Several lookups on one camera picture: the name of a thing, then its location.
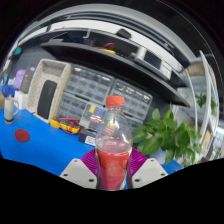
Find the drawer cabinet with coloured labels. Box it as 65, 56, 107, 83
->
57, 92, 143, 134

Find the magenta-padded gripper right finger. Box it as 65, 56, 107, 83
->
127, 148, 169, 190

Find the flat round red coaster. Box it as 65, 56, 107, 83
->
14, 128, 31, 143

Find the grey small-parts drawer cabinet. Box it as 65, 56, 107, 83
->
64, 64, 115, 105
108, 79, 154, 120

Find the dark grey box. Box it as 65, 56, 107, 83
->
19, 66, 36, 95

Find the green potted plant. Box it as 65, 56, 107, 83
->
132, 107, 203, 166

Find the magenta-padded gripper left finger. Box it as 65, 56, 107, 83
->
59, 148, 101, 190

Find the purple plastic bag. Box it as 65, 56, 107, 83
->
13, 69, 26, 90

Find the black shelf unit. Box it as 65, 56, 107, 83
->
39, 28, 191, 108

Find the clear bottle with red drink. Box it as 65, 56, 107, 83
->
94, 95, 134, 192

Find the yellow multimeter with red leads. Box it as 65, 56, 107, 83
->
49, 117, 82, 135

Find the blue box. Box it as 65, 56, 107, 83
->
1, 84, 16, 98

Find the white shelf unit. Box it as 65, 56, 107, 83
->
181, 49, 221, 161

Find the black rectangular speaker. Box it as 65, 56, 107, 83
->
36, 79, 58, 120

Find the white pegboard bin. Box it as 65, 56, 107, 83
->
27, 58, 72, 124

